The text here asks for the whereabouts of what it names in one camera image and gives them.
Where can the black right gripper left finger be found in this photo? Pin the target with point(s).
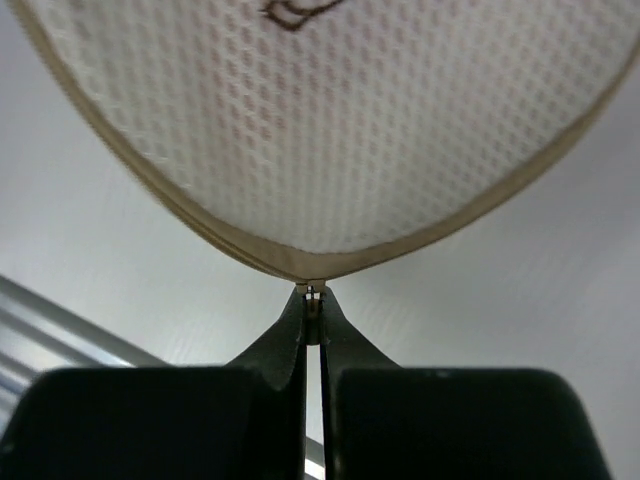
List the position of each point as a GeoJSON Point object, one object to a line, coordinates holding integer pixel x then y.
{"type": "Point", "coordinates": [242, 420]}

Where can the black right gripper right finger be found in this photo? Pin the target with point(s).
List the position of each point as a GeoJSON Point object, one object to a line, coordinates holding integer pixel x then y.
{"type": "Point", "coordinates": [385, 421]}

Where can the beige round glasses laundry bag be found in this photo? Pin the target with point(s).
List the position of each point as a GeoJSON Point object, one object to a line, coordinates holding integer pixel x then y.
{"type": "Point", "coordinates": [310, 140]}

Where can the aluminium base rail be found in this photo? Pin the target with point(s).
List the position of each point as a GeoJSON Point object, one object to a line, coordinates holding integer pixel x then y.
{"type": "Point", "coordinates": [38, 336]}

